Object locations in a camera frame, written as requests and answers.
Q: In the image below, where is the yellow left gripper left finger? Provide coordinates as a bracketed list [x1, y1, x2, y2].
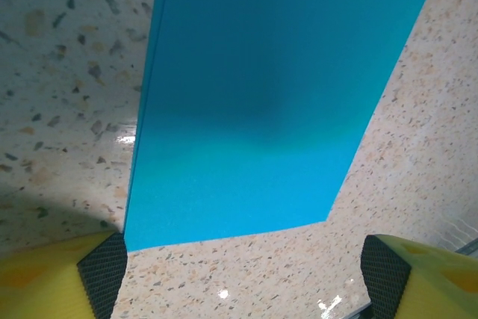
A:
[0, 231, 129, 319]

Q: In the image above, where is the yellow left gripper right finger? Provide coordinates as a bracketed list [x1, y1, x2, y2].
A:
[360, 234, 478, 319]

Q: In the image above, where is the blue paper sheet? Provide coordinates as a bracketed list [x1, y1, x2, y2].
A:
[122, 0, 447, 253]

